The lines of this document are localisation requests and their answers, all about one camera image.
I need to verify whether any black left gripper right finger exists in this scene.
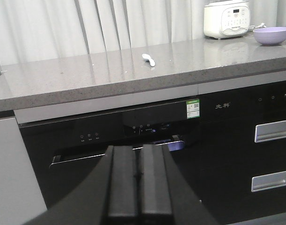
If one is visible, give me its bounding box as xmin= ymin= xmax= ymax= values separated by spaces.
xmin=139 ymin=144 xmax=218 ymax=225

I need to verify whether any black drawer cabinet appliance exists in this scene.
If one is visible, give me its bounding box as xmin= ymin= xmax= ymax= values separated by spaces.
xmin=199 ymin=81 xmax=286 ymax=224

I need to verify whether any white power cord plug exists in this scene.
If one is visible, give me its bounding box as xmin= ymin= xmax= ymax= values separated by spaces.
xmin=248 ymin=23 xmax=266 ymax=32

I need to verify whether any silver drawer handle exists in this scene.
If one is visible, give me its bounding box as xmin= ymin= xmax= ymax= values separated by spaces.
xmin=251 ymin=171 xmax=286 ymax=192
xmin=254 ymin=120 xmax=286 ymax=143

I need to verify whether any lower silver drawer handle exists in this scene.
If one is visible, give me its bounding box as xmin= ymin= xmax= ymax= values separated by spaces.
xmin=251 ymin=171 xmax=286 ymax=192

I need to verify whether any grey pleated curtain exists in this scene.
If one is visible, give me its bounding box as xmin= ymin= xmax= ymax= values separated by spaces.
xmin=0 ymin=0 xmax=286 ymax=67

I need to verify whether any purple plastic bowl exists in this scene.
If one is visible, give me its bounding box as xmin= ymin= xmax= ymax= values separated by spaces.
xmin=253 ymin=27 xmax=286 ymax=45

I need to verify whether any light blue plastic spoon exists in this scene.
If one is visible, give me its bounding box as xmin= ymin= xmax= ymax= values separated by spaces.
xmin=142 ymin=53 xmax=155 ymax=67

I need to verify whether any upper silver drawer handle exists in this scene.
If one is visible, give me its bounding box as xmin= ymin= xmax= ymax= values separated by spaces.
xmin=254 ymin=120 xmax=286 ymax=143

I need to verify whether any black built-in dishwasher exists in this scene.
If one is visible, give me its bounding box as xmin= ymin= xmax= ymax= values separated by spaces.
xmin=19 ymin=97 xmax=201 ymax=208

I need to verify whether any green white energy label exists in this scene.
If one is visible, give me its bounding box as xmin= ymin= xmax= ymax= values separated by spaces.
xmin=186 ymin=98 xmax=200 ymax=119

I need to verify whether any grey cabinet panel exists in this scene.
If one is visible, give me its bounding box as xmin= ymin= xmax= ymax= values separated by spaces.
xmin=0 ymin=117 xmax=47 ymax=225

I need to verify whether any white soy milk blender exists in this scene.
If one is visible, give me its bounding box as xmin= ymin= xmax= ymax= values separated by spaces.
xmin=203 ymin=0 xmax=250 ymax=39

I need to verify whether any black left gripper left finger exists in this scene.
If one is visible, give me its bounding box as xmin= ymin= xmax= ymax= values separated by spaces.
xmin=27 ymin=146 xmax=138 ymax=225

